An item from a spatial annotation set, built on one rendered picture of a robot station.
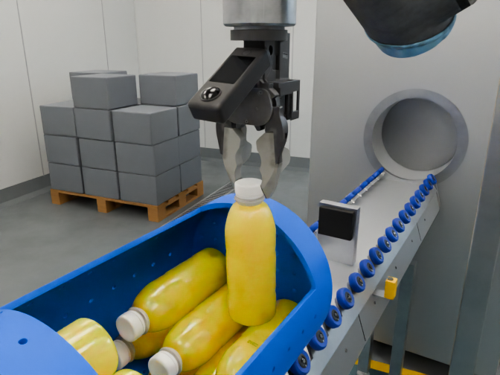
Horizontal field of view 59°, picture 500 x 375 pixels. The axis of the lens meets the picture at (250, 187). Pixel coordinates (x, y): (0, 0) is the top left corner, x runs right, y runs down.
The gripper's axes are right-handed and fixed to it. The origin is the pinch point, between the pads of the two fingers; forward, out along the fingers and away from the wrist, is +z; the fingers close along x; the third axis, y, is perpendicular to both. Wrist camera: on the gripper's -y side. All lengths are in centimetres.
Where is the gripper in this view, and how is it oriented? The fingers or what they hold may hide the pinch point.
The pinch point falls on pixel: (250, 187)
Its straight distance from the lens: 59.3
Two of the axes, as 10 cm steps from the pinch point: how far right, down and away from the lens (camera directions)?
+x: -8.5, -1.7, 4.9
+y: 5.2, -2.7, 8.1
